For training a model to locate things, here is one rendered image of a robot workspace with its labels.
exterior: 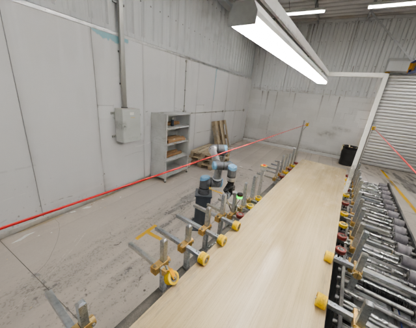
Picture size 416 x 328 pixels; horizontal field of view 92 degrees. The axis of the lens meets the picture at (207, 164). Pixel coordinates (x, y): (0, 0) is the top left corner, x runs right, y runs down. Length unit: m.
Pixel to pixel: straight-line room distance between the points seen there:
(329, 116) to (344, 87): 1.14
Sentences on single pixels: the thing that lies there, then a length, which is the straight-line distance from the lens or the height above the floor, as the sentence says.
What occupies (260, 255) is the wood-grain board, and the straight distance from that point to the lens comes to 1.75.
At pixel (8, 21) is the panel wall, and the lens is 3.51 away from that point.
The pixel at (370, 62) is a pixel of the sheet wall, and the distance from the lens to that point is 9.83.
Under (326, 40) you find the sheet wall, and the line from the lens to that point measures 9.98.
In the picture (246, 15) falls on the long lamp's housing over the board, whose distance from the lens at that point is 0.95.
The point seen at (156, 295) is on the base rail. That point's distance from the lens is 1.69.
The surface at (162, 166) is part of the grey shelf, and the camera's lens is 4.70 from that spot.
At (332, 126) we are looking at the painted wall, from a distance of 9.70.
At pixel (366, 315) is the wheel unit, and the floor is 1.05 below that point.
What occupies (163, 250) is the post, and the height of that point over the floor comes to 1.07.
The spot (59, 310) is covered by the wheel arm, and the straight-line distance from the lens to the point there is 1.44.
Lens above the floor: 2.04
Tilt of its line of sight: 19 degrees down
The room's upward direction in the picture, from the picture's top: 6 degrees clockwise
